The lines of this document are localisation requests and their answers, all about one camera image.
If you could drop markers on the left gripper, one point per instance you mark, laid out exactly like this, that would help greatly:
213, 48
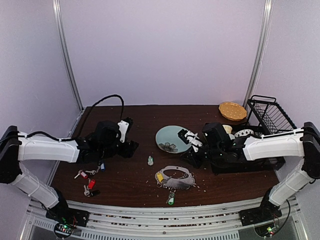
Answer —
129, 149

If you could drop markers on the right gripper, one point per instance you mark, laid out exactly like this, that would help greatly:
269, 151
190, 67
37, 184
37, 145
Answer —
194, 155

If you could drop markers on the grey leather key holder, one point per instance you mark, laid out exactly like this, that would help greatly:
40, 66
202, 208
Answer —
183, 182

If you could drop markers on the yellow key tag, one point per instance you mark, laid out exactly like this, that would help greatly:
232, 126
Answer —
159, 177

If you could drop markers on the red key tag with key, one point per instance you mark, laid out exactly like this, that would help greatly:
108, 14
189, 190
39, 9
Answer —
82, 174

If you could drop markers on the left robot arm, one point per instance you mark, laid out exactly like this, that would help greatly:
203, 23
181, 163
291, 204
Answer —
108, 140

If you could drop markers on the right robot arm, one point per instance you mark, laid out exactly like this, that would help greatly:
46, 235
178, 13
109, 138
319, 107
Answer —
307, 170

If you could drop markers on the pale green key tag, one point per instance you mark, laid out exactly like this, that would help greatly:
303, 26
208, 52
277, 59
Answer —
150, 160

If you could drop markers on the blue key tag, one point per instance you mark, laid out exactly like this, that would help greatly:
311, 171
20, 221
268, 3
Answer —
101, 166

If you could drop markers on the light blue flower plate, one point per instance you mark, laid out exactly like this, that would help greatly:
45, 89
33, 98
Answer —
167, 139

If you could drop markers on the black key tag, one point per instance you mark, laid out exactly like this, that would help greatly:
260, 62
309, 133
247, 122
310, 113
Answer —
94, 193

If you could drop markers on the silver key near black tag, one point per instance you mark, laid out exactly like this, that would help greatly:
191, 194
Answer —
86, 191

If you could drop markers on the orange dotted plate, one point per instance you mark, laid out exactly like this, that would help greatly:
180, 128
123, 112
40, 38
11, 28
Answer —
232, 111

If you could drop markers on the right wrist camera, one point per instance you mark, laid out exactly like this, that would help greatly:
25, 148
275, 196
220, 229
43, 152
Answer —
190, 138

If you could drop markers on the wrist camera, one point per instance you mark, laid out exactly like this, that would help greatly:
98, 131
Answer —
124, 127
190, 138

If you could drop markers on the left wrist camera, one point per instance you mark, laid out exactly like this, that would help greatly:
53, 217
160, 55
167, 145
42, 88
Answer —
124, 127

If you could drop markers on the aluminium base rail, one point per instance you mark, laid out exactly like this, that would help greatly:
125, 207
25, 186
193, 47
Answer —
206, 222

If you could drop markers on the black wire dish rack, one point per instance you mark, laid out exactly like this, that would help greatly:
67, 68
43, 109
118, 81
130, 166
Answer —
275, 138

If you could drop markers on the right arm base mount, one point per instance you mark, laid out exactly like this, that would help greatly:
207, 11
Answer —
265, 220

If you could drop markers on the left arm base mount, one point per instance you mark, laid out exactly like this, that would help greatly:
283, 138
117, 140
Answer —
67, 219

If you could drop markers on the left aluminium post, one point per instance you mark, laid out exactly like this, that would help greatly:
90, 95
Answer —
65, 52

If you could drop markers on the aluminium post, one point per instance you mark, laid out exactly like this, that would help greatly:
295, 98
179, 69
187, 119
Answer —
261, 47
65, 52

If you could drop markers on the right aluminium post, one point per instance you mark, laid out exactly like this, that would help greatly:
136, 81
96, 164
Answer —
261, 47

